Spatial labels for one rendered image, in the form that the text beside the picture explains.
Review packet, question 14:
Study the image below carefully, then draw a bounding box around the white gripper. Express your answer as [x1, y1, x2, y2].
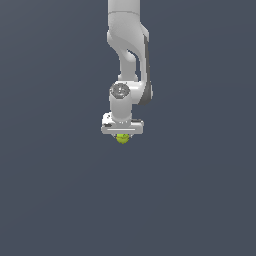
[100, 112, 145, 136]

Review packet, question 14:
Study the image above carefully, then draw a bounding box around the small yellow-green ball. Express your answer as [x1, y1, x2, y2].
[116, 133, 131, 145]

